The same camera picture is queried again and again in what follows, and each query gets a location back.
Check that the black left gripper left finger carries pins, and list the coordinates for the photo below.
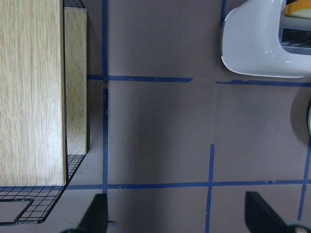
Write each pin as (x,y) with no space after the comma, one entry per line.
(95,219)

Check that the bread slice in toaster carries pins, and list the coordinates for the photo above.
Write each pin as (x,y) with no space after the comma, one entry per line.
(298,9)

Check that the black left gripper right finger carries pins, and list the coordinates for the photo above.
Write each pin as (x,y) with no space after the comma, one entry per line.
(259,216)

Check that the white toaster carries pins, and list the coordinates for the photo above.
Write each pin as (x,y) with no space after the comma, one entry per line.
(259,40)

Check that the wooden top wire shelf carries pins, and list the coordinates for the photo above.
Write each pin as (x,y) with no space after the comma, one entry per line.
(43,104)

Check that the light green plate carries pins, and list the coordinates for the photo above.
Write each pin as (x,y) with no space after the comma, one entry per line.
(309,117)

